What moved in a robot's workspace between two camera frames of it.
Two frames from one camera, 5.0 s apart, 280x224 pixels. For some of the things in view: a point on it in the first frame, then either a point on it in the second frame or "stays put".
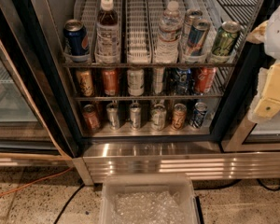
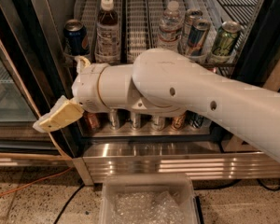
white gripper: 279,36 -> 85,88
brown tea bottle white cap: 107,38 stays put
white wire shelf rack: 159,25 stays put
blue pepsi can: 76,38 stays put
